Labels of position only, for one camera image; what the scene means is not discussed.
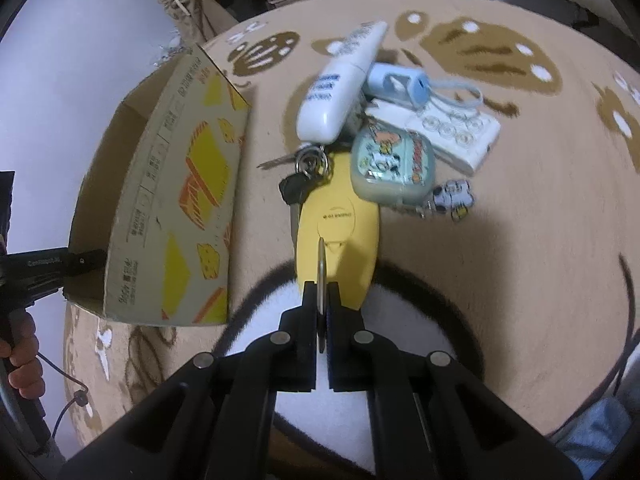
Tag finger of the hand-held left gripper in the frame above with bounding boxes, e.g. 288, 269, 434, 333
61, 248, 109, 278

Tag yellow oval plastic case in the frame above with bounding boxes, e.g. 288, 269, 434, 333
289, 152, 382, 313

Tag loose cardboard sheets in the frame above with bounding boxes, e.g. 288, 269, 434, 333
160, 0, 242, 61

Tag white rectangular plastic box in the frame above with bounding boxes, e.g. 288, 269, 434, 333
364, 97, 502, 177

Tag cartoon dog charm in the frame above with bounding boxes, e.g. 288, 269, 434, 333
429, 180, 475, 222

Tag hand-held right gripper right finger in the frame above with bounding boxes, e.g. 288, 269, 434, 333
326, 281, 585, 480

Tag silver round trinket keychain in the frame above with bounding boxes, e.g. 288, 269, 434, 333
350, 122, 435, 206

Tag pale blue handheld fan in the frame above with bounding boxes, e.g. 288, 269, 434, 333
361, 61, 485, 113

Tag tan printed blanket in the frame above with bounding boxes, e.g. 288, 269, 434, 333
60, 0, 640, 480

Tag printed cardboard box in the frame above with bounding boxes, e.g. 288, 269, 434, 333
62, 42, 252, 328

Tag person's blue trousers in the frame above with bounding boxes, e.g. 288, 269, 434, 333
552, 395, 633, 476

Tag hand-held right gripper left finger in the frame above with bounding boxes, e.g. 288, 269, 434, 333
52, 280, 321, 480

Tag white remote control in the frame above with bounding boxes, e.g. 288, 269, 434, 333
296, 20, 390, 145

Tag thin black cord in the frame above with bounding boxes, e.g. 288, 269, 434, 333
36, 351, 90, 443

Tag bunch of keys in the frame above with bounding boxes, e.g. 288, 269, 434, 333
257, 142, 333, 248

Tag gold tag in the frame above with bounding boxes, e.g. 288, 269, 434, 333
318, 237, 329, 356

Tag person's left hand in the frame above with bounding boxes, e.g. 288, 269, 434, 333
0, 313, 45, 401

